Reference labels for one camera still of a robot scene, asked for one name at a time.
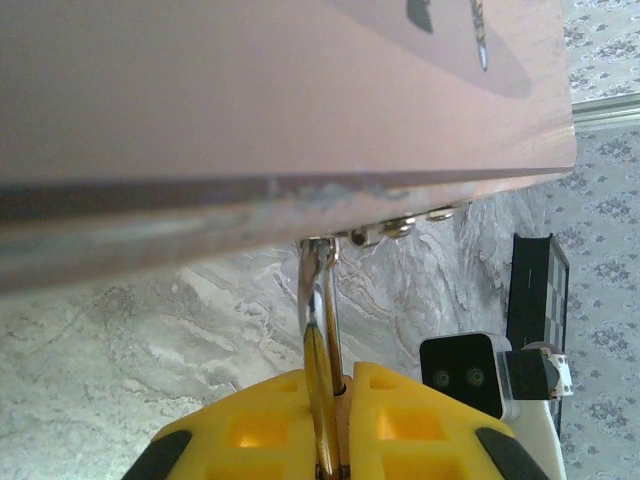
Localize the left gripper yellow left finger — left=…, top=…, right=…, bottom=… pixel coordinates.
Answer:
left=122, top=368, right=322, bottom=480

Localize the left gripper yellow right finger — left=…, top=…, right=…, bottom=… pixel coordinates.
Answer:
left=343, top=360, right=551, bottom=480

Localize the black and white chessboard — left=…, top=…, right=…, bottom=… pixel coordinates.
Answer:
left=505, top=232, right=572, bottom=451

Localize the metal hasp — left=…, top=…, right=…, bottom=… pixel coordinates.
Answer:
left=299, top=202, right=471, bottom=262

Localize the black and white cable plug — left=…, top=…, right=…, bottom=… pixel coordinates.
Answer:
left=502, top=344, right=572, bottom=402

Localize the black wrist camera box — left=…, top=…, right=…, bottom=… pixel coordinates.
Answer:
left=418, top=331, right=514, bottom=421

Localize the aluminium frame post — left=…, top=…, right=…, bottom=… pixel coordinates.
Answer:
left=570, top=94, right=640, bottom=134

